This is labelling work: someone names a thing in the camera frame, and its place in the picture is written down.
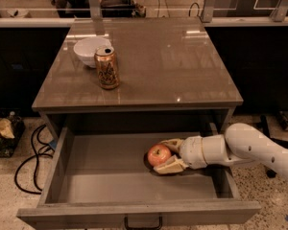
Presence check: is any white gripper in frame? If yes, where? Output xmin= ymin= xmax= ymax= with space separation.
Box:
xmin=154 ymin=136 xmax=207 ymax=174

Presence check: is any red apple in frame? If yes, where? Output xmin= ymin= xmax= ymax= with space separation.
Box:
xmin=147 ymin=144 xmax=172 ymax=167

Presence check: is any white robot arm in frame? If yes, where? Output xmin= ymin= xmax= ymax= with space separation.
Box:
xmin=154 ymin=123 xmax=288 ymax=181

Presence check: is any open grey top drawer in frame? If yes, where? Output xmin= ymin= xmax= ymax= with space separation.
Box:
xmin=17 ymin=128 xmax=260 ymax=230

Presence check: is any grey cabinet with glossy top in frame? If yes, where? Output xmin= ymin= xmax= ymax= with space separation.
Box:
xmin=33 ymin=17 xmax=243 ymax=136

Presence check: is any orange soda can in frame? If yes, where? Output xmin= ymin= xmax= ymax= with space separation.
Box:
xmin=94 ymin=45 xmax=120 ymax=90

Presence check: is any white ceramic bowl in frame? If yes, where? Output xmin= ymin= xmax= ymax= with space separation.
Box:
xmin=73 ymin=36 xmax=111 ymax=68

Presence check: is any bin of snack bags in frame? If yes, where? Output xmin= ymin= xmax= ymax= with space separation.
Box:
xmin=0 ymin=108 xmax=25 ymax=158

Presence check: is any black drawer handle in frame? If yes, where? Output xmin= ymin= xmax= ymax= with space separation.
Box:
xmin=124 ymin=217 xmax=163 ymax=230

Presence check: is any black floor cable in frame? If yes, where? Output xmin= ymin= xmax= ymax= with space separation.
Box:
xmin=13 ymin=124 xmax=55 ymax=196

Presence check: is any metal post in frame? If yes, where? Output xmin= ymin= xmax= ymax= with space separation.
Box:
xmin=88 ymin=0 xmax=102 ymax=19
xmin=201 ymin=0 xmax=216 ymax=23
xmin=270 ymin=0 xmax=288 ymax=22

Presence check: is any far right metal post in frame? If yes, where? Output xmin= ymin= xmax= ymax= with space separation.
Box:
xmin=270 ymin=0 xmax=288 ymax=22

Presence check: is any left metal post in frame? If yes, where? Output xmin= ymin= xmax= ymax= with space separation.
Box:
xmin=88 ymin=0 xmax=102 ymax=19

